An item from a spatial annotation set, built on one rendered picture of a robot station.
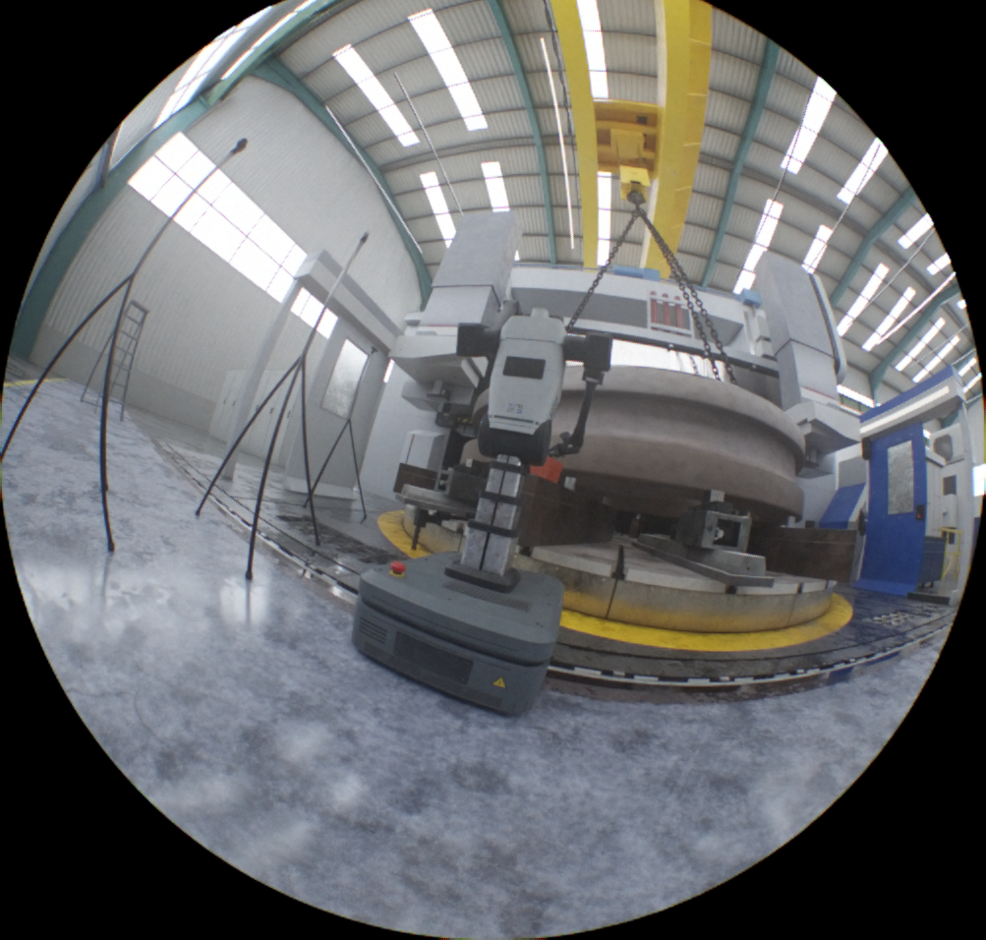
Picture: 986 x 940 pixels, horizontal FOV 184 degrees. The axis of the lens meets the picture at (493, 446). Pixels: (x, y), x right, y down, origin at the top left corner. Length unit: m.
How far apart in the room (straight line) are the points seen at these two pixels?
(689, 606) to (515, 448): 1.31
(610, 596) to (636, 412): 1.44
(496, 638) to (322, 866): 0.56
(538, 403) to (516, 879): 1.07
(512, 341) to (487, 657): 0.91
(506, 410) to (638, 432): 1.66
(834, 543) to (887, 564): 3.05
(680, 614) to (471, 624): 1.32
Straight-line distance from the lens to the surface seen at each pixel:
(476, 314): 5.11
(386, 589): 0.78
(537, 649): 0.69
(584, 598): 1.74
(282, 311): 3.74
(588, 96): 11.27
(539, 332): 1.04
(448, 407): 6.14
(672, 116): 11.56
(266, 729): 0.68
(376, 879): 0.54
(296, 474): 3.97
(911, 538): 5.55
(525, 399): 0.93
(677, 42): 11.22
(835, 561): 2.78
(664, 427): 2.50
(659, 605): 1.76
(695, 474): 2.34
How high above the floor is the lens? 0.52
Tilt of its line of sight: 10 degrees up
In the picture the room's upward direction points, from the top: 13 degrees clockwise
